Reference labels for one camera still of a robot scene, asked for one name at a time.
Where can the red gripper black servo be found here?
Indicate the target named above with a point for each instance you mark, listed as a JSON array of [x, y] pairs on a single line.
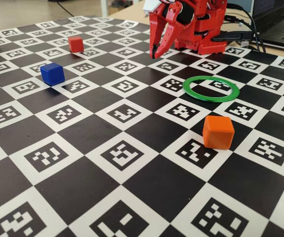
[[159, 22]]

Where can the red cube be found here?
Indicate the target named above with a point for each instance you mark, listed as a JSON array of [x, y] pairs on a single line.
[[75, 44]]

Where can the orange cube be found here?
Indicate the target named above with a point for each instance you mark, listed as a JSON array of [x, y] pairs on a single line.
[[218, 133]]

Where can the blue cube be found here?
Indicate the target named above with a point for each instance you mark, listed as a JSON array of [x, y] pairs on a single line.
[[52, 74]]

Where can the red robot arm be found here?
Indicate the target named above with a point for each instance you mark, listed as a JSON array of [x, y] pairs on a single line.
[[211, 27]]

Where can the black laptop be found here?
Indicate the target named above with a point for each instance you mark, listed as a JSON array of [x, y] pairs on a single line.
[[280, 24]]

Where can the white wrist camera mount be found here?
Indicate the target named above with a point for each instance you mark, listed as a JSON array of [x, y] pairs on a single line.
[[151, 5]]

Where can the white post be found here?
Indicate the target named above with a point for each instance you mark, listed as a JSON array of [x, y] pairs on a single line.
[[104, 7]]

